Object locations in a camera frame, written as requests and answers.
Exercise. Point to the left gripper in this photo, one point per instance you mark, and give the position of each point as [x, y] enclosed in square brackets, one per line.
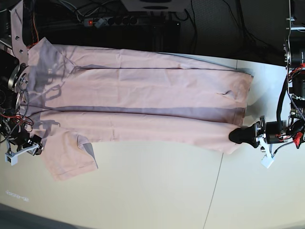
[264, 134]

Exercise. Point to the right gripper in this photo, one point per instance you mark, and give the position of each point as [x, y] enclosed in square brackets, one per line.
[15, 132]

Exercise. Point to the pink T-shirt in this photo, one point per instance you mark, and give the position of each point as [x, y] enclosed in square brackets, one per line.
[81, 95]

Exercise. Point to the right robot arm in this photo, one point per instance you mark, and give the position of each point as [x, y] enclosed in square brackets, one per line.
[14, 72]

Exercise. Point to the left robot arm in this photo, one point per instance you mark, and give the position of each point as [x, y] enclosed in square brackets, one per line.
[291, 102]

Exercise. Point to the black power strip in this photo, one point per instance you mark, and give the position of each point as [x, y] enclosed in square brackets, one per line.
[111, 21]

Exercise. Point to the black power adapter box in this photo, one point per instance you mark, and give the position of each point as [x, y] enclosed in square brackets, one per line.
[172, 28]

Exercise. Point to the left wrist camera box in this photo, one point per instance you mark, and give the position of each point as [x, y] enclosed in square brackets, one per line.
[267, 162]

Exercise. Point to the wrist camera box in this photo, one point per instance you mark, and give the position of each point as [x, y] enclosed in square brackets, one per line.
[267, 162]
[11, 158]

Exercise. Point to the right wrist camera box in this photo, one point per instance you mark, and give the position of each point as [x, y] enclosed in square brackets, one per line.
[11, 158]

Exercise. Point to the aluminium table leg post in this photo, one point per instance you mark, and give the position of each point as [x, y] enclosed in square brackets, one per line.
[157, 38]

